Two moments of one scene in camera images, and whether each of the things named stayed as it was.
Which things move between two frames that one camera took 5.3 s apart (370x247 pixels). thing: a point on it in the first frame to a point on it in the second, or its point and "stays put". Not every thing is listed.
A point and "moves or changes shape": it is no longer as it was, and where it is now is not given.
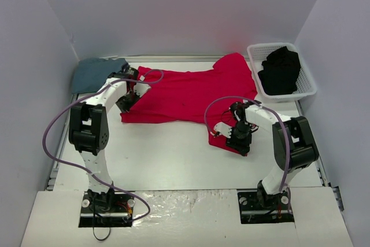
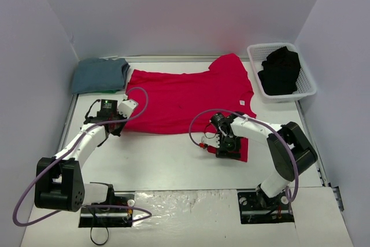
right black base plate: [256, 207] stays put
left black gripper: [125, 103] to [116, 125]
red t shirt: [206, 97] moves or changes shape
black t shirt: [280, 72] stays put
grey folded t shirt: [90, 73] stays put
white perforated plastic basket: [306, 85] stays put
